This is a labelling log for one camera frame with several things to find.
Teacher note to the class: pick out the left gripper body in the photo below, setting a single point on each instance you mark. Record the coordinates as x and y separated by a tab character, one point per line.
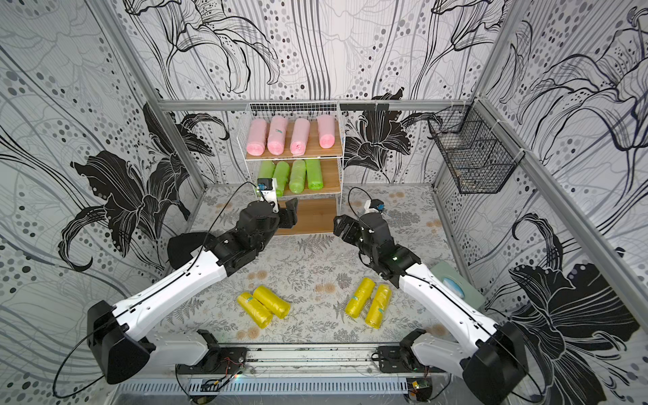
283	218

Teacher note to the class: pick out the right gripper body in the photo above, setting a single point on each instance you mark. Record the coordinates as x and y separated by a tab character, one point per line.
347	227

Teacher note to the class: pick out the green trash bag roll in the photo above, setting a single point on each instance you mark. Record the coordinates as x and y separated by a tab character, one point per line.
314	176
297	177
281	174
266	169

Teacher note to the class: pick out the pink trash bag roll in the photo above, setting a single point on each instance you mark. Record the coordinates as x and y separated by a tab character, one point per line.
257	137
326	125
300	137
277	135

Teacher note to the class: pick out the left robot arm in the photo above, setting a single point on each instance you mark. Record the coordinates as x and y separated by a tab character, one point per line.
117	334

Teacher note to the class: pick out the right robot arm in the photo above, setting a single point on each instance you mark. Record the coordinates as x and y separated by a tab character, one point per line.
490	357

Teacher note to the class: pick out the yellow trash bag roll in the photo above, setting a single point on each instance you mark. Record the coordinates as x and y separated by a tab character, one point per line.
379	304
279	307
255	309
359	298

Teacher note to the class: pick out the black baseball cap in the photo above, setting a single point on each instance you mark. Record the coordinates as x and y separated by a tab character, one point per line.
181	249

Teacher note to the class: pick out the green tissue box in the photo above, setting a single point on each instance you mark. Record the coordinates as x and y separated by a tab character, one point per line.
457	284

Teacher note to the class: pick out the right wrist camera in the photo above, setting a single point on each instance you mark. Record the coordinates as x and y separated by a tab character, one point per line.
374	205

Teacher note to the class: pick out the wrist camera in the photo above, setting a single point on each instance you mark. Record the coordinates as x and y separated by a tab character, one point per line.
374	205
267	188

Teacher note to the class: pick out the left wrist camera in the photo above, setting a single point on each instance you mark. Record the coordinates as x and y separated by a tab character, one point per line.
267	188

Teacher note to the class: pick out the white wire wooden shelf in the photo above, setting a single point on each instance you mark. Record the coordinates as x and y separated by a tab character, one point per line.
316	209

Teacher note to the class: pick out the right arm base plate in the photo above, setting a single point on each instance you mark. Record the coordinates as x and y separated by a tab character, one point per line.
392	359

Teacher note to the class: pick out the black wire wall basket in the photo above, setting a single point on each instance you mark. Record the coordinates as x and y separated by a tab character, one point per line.
477	160

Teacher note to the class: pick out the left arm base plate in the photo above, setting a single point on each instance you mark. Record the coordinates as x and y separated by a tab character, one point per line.
225	361

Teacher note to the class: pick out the white slotted cable duct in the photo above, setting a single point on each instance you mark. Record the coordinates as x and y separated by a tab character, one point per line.
273	386

